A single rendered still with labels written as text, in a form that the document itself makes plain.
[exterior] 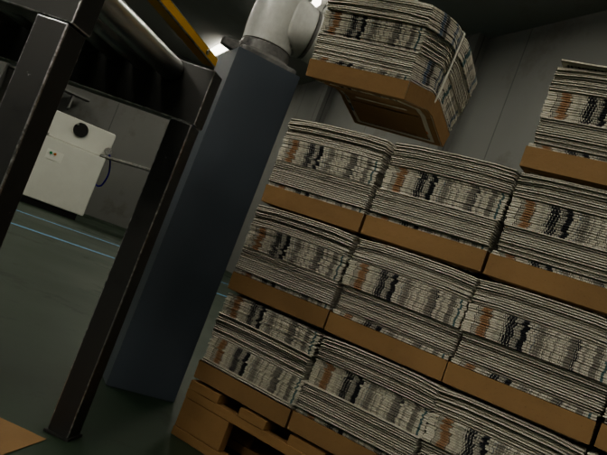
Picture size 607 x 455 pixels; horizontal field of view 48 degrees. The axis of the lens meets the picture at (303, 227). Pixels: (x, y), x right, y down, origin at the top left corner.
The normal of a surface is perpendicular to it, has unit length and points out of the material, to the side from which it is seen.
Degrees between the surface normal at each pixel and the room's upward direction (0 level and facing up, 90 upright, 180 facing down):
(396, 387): 90
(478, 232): 90
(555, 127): 90
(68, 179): 90
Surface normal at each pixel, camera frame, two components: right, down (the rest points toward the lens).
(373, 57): -0.54, -0.04
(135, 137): 0.40, 0.10
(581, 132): -0.49, -0.24
